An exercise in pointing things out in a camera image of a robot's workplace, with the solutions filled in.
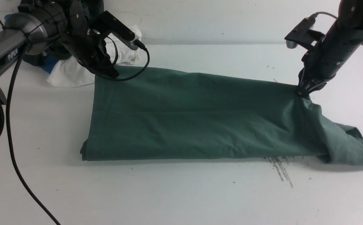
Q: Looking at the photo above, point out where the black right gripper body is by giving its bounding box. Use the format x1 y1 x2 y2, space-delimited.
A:
296 68 327 97

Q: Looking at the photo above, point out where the green long-sleeve shirt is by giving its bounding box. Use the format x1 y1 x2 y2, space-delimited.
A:
80 68 363 166

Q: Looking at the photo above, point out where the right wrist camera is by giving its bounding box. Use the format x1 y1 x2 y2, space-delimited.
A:
285 13 325 51

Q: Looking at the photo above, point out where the black left camera cable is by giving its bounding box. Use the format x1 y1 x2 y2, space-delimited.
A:
0 0 151 225

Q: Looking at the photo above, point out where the blue crumpled garment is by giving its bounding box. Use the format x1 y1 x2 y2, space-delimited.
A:
4 11 58 73

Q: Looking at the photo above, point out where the white crumpled shirt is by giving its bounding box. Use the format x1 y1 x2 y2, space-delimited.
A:
40 34 140 88

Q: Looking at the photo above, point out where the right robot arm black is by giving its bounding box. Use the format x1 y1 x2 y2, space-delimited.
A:
285 0 363 97

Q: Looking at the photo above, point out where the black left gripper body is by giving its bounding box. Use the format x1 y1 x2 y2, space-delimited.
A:
59 19 120 79

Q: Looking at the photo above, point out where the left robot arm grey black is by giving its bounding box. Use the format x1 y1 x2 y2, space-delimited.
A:
0 0 113 136

